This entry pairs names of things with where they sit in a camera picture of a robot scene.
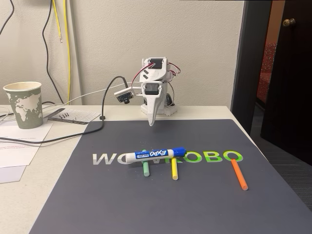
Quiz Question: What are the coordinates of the blue Expo dry-erase marker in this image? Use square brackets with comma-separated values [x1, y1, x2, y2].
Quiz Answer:
[126, 146, 187, 164]

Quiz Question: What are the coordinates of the green chalk stick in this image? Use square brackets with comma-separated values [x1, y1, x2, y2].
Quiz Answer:
[142, 149, 151, 177]

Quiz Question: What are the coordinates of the yellow chalk stick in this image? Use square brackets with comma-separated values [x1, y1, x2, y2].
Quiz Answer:
[171, 157, 179, 180]

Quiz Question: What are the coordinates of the lined white paper sheet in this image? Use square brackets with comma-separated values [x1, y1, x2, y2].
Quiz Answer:
[44, 108, 101, 126]

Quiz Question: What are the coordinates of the dark grey WOWROBO mat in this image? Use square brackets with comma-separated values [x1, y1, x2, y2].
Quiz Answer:
[28, 118, 312, 234]

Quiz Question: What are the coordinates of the orange chalk stick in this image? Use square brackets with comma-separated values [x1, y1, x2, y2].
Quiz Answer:
[231, 158, 249, 191]

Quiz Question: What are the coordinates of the green world-map paper cup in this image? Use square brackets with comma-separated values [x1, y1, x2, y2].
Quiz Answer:
[2, 81, 44, 130]

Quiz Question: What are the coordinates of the dark brown door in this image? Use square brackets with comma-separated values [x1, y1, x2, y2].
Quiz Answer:
[259, 0, 312, 159]

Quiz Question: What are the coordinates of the printed white paper sheet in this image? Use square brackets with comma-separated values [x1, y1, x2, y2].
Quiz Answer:
[0, 119, 54, 169]

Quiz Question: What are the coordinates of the plain white paper sheet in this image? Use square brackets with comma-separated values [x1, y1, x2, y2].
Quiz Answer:
[0, 165, 27, 184]

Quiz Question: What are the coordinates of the small gripper camera module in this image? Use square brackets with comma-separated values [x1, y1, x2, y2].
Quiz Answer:
[114, 87, 135, 105]

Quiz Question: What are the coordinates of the black camera cable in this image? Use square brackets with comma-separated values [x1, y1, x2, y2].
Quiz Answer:
[0, 76, 130, 144]

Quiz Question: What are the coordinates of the white cable to robot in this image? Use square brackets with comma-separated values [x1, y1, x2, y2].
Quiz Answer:
[43, 82, 143, 107]

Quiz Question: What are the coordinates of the white wall cable raceway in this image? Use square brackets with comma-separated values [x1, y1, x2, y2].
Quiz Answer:
[66, 0, 82, 106]

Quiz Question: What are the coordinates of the long yellow wire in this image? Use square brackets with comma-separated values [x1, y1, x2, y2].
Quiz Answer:
[63, 0, 73, 102]

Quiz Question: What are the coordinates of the dark grey door frame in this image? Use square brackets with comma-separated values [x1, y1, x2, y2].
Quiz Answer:
[230, 0, 286, 138]

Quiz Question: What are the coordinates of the short yellow wire bare end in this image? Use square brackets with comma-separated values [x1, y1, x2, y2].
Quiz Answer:
[52, 0, 63, 43]

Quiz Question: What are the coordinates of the thick black wall cable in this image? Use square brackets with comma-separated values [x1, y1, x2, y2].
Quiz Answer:
[41, 0, 66, 108]

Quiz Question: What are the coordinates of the thin white desk cable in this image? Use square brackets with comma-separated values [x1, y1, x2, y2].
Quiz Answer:
[0, 106, 15, 122]

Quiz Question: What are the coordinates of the thin black wall cable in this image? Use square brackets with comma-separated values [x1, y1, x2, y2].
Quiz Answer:
[0, 0, 15, 35]

